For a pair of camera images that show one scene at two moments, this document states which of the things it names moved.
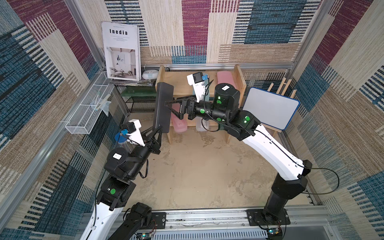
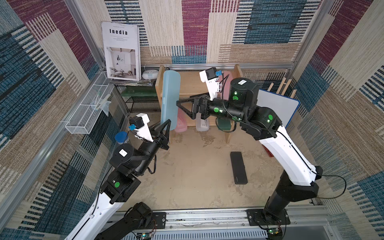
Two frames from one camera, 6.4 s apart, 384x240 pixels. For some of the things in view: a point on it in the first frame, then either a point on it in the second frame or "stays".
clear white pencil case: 199,126 stays
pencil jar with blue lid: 122,141 stays
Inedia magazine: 122,43 stays
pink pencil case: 225,77 stays
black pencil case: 162,116 to 238,169
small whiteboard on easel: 271,108 stays
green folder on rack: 139,91 stays
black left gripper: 151,145 to 159,139
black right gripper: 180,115 to 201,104
